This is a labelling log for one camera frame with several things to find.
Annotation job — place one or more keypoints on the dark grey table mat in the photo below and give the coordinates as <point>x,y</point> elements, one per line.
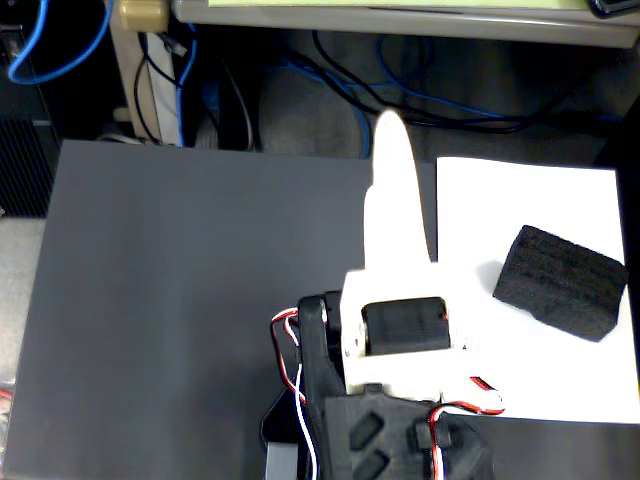
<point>150,325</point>

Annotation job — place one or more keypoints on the beige desk side panel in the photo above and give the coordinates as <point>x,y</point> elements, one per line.
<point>162,110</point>

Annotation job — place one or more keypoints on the black device on desk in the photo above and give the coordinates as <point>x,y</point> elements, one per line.
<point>612,6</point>

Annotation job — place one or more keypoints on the grey table clamp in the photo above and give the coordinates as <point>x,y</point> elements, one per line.
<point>281,462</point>

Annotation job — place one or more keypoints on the clear network plug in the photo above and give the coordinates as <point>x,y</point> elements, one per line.
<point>175,46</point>

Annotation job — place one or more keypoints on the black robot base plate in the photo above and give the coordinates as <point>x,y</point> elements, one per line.
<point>280,420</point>

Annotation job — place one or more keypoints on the black vented computer case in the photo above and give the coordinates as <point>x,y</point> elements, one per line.
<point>22,165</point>

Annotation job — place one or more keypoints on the white paper sheet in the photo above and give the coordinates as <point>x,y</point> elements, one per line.
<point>550,195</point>

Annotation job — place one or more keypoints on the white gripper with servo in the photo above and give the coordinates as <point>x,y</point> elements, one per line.
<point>405,326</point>

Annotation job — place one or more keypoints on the black foam cube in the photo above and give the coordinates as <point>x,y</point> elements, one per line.
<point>562,285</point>

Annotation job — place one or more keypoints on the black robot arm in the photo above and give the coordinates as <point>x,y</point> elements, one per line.
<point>380,440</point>

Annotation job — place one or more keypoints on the beige plastic box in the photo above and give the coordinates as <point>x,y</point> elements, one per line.
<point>144,14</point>

